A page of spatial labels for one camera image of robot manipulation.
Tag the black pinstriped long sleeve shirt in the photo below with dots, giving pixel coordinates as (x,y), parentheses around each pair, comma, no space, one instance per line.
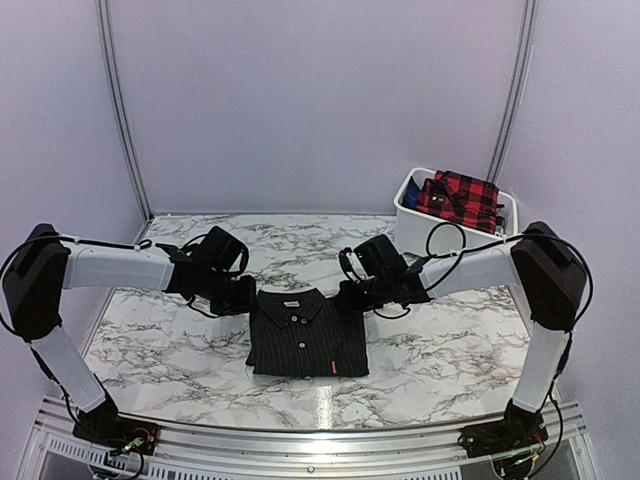
(304,335)

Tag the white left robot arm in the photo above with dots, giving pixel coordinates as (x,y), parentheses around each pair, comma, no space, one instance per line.
(34,276)

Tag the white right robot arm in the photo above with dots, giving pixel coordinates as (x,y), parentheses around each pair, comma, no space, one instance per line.
(553,275)

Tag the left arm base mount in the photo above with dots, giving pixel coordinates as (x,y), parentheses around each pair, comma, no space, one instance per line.
(122,435)

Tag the red black plaid shirt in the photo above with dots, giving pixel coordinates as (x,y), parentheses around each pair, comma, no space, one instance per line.
(461,199)

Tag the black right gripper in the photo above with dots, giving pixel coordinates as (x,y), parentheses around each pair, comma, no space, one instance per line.
(349,302)

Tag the blue plaid shirt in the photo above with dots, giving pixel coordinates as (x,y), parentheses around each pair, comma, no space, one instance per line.
(412,195)

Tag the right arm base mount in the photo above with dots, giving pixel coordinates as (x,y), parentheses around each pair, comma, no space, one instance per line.
(517,429)

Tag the aluminium front frame rail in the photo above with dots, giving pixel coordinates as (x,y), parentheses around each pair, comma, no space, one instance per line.
(190,451)

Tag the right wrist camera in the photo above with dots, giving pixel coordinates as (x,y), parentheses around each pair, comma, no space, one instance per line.
(347,266)

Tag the right aluminium corner post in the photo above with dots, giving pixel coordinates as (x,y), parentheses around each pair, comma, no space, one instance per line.
(517,85)

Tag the left aluminium corner post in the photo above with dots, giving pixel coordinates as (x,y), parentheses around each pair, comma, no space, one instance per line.
(107,39)

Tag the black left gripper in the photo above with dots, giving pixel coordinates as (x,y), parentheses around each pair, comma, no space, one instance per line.
(246,302)

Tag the white plastic bin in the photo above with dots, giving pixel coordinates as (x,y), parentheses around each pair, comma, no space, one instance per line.
(418,233)

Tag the aluminium corner post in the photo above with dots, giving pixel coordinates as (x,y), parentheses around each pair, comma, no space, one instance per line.
(107,39)
(517,85)

